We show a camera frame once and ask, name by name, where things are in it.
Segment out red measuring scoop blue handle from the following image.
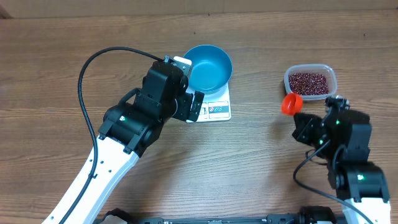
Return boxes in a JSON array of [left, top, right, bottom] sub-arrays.
[[281, 93, 303, 116]]

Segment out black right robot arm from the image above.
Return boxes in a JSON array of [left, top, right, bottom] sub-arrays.
[[292, 108, 391, 223]]

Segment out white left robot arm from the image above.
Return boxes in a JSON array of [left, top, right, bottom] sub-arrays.
[[44, 57, 204, 223]]

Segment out white digital kitchen scale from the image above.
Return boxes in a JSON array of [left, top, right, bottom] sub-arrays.
[[188, 83, 231, 123]]

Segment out teal blue bowl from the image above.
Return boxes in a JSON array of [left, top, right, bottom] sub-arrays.
[[183, 45, 233, 95]]

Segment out red beans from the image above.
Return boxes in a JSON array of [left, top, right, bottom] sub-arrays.
[[288, 73, 329, 96]]

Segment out clear plastic container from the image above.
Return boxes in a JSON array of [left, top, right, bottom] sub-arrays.
[[284, 63, 338, 101]]

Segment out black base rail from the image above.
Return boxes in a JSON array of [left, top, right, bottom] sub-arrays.
[[93, 207, 347, 224]]

